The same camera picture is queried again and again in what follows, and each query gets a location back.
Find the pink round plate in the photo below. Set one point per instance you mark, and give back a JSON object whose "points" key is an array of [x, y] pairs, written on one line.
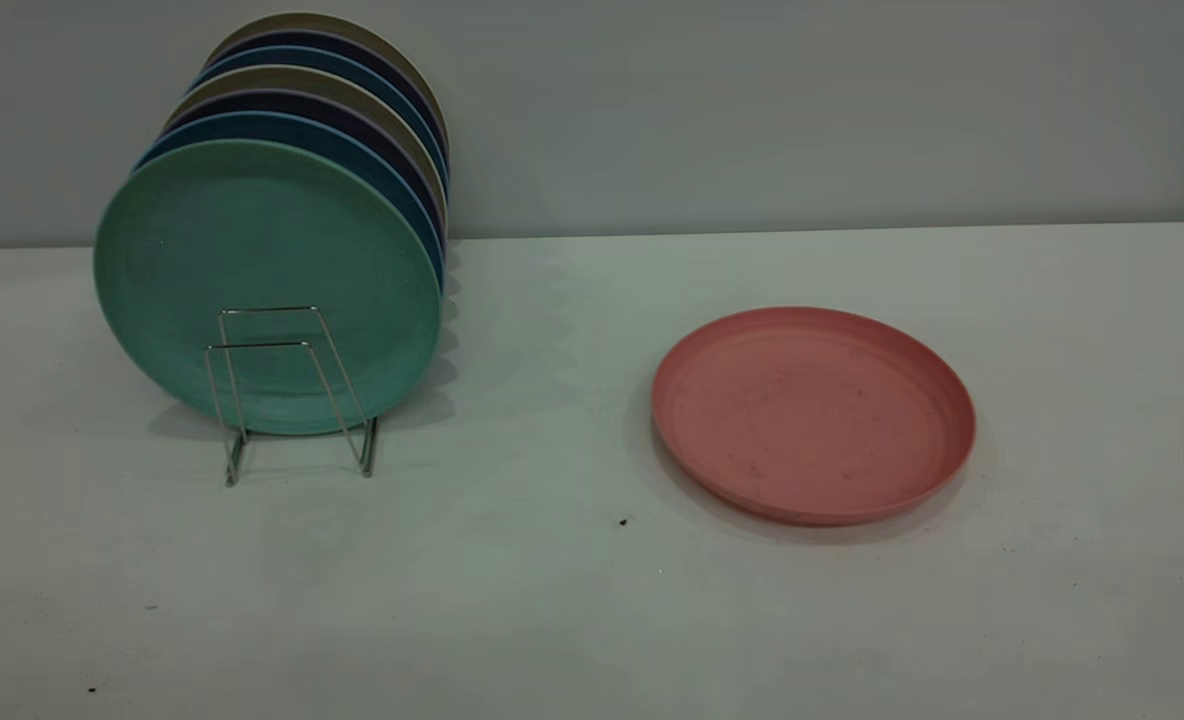
{"points": [[812, 415]]}

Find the green round plate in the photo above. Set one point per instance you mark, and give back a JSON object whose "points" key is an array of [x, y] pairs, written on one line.
{"points": [[252, 240]]}

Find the blue round plate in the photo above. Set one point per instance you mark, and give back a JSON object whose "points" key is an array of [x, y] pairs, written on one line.
{"points": [[292, 124], [324, 58]]}

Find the dark navy round plate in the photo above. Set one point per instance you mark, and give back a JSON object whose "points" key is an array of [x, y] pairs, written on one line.
{"points": [[324, 40], [302, 100]]}

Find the beige round plate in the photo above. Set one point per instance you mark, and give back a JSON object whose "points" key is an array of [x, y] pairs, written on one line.
{"points": [[302, 20], [302, 78]]}

